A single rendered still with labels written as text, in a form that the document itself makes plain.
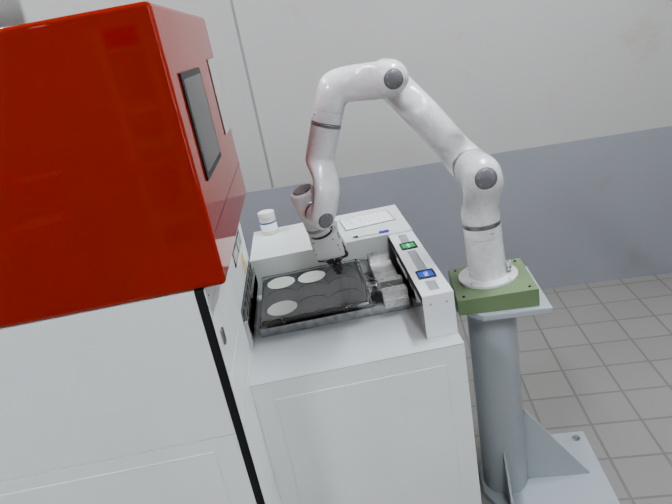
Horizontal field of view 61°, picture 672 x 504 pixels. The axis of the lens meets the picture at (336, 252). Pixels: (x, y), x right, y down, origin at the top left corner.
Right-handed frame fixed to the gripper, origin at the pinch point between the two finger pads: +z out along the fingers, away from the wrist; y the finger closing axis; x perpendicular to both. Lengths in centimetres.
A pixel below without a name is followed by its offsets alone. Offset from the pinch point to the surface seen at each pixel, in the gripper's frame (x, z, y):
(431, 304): 22.2, 3.2, -31.0
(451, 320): 22.4, 10.5, -35.1
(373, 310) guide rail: 9.2, 13.4, -8.9
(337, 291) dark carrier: 4.0, 6.8, 2.1
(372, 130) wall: -154, 24, 9
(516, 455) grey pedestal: 22, 83, -42
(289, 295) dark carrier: 4.2, 4.5, 19.0
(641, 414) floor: -16, 120, -91
